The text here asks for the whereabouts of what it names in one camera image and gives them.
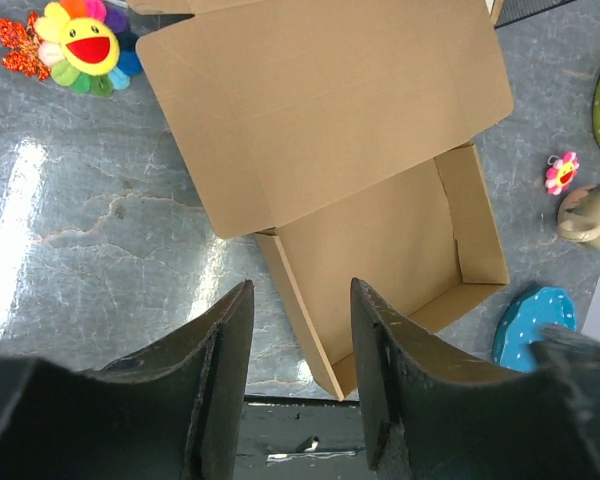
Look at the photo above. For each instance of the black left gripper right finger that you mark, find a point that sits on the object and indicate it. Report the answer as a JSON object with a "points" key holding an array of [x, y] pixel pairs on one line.
{"points": [[433, 411]]}

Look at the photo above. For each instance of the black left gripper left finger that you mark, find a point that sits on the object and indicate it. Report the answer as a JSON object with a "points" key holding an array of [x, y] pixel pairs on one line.
{"points": [[170, 410]]}

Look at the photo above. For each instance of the brown cardboard box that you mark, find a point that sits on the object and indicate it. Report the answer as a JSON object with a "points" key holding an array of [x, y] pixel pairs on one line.
{"points": [[340, 134]]}

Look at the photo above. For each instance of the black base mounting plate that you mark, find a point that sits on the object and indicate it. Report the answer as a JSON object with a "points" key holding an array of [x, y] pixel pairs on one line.
{"points": [[293, 438]]}

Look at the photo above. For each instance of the blue dotted plate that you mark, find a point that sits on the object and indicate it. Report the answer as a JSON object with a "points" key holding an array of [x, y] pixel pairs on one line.
{"points": [[522, 324]]}

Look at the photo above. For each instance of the beige ceramic mug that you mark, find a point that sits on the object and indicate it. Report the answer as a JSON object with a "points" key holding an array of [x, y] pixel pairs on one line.
{"points": [[578, 217]]}

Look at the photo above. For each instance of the pink flower toy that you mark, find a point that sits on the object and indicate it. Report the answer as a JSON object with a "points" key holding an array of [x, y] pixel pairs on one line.
{"points": [[561, 172]]}

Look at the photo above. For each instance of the orange flower toy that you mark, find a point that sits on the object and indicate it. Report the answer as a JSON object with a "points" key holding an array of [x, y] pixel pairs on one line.
{"points": [[85, 46]]}

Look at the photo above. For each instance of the black wire wooden shelf rack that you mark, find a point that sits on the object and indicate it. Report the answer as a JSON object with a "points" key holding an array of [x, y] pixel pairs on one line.
{"points": [[508, 12]]}

